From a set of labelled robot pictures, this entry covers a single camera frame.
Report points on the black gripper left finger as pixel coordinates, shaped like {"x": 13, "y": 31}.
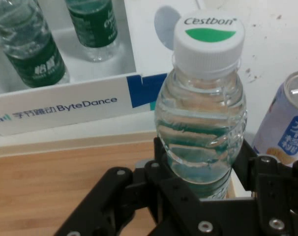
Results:
{"x": 163, "y": 194}

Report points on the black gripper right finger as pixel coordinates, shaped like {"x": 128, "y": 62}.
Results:
{"x": 274, "y": 182}

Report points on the green label water bottle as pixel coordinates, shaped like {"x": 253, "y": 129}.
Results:
{"x": 200, "y": 110}
{"x": 95, "y": 27}
{"x": 28, "y": 51}

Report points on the blue walnut drink can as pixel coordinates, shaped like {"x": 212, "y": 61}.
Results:
{"x": 279, "y": 123}

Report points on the white ByteDance organizer box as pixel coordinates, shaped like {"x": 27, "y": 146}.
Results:
{"x": 90, "y": 108}

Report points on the wooden tray with cream rim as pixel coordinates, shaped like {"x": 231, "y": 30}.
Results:
{"x": 53, "y": 167}

